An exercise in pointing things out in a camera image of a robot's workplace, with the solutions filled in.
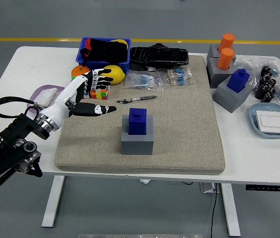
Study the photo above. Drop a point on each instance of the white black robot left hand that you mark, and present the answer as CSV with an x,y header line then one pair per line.
x,y
63,99

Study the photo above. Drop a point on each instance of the blue square seal stamp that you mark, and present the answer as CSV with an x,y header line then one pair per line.
x,y
237,80
137,121

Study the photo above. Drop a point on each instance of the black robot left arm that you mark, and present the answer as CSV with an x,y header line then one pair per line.
x,y
13,129

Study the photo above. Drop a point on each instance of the grey seal holder block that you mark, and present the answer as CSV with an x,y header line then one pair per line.
x,y
137,146
212,52
226,99
215,74

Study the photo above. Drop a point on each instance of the orange cylinder seal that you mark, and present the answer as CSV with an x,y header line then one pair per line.
x,y
227,41
225,59

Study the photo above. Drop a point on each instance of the purple dish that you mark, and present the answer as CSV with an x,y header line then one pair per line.
x,y
60,88

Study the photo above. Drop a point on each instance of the orange fruit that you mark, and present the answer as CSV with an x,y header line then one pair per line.
x,y
79,70

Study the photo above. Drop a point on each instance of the blue plastic bin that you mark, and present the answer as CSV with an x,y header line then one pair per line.
x,y
95,65

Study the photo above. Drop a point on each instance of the yellow lemon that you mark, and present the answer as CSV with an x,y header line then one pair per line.
x,y
117,74

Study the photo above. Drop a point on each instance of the clear bag of blue resistors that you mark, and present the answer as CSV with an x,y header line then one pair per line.
x,y
142,80

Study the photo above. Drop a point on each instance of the yellow curved object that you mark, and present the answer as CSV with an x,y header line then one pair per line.
x,y
120,41

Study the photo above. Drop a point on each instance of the black grey pen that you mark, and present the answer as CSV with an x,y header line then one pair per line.
x,y
147,97

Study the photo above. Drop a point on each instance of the white table leg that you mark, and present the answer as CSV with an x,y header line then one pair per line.
x,y
51,203
230,210

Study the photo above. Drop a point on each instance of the small white part under table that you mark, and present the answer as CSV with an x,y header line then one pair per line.
x,y
145,181

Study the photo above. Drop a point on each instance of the clear bag of taped resistors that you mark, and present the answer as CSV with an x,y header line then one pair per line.
x,y
179,77

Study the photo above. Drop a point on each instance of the grey-brown fabric mat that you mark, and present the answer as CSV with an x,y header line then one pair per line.
x,y
179,124

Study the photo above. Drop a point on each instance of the silver box under table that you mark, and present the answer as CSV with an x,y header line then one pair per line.
x,y
206,188

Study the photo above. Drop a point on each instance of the blue-grey dish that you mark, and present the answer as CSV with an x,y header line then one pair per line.
x,y
255,119

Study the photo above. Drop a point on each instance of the black table control panel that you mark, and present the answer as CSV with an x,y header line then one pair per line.
x,y
266,188

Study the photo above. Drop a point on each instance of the white wall switch panel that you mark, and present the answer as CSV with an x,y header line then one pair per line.
x,y
44,95
269,122

